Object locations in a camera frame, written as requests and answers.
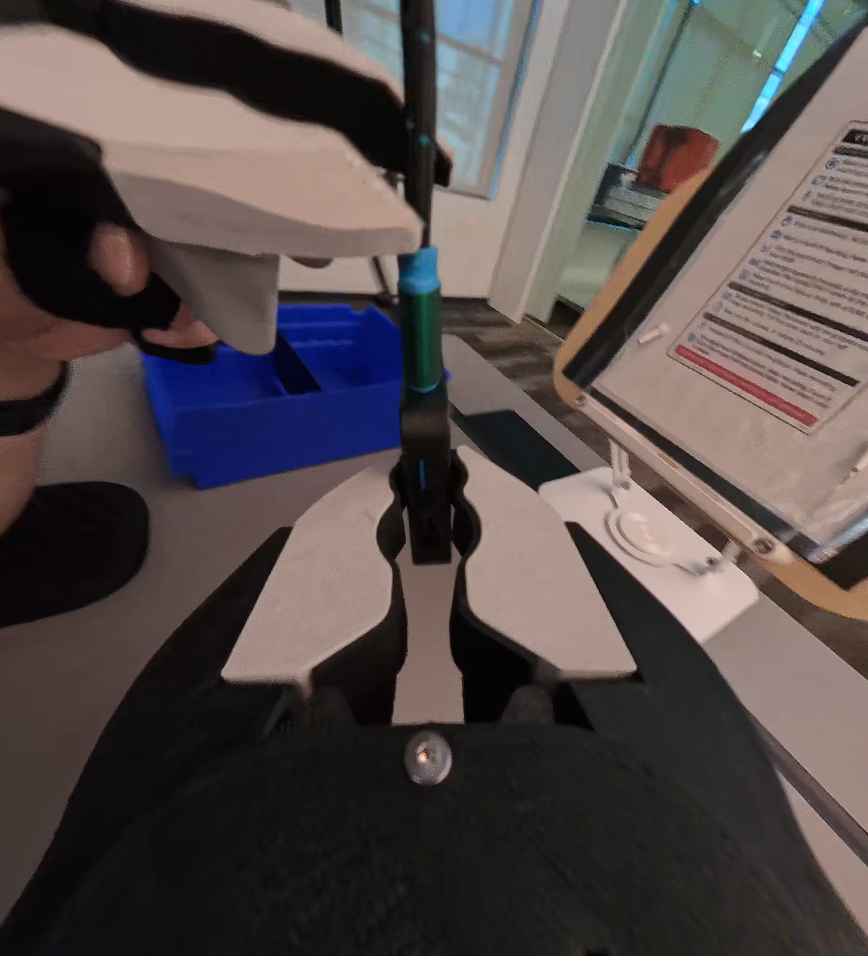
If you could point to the red container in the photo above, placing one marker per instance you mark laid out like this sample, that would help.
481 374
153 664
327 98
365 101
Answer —
679 157

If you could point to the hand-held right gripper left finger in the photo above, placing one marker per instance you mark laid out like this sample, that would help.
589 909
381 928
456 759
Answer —
322 582

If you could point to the laminated instruction sheet stand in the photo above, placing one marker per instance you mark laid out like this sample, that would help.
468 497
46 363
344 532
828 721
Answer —
852 597

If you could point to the blue plastic bin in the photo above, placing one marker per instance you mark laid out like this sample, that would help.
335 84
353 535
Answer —
255 441

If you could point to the black wristband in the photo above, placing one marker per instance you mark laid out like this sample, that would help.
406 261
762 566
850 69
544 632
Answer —
1 422

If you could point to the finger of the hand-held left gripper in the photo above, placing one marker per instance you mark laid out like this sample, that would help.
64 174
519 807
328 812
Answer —
255 194
46 67

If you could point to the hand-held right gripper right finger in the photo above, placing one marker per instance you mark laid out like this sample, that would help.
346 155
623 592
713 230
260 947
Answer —
546 582

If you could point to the large window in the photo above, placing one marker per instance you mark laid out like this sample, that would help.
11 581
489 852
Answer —
479 89

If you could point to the instruction sheet in acrylic cover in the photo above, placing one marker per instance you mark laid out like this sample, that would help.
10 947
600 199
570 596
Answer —
777 314

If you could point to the white sign stand base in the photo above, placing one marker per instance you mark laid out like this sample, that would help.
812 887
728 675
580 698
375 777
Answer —
703 597

